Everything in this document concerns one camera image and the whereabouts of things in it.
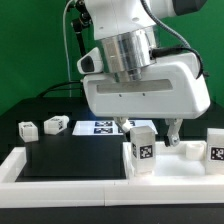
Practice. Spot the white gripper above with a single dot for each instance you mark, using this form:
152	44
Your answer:
169	88

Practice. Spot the white square tabletop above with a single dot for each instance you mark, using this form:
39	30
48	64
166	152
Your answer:
187	159

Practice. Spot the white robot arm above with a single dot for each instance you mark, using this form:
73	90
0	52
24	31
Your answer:
130	76

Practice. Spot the white sheet with AprilTags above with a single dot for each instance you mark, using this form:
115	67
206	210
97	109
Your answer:
106	127

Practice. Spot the white U-shaped obstacle fence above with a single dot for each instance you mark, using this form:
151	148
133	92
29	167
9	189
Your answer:
148	191

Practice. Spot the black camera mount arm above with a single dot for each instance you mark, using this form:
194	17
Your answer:
79	24

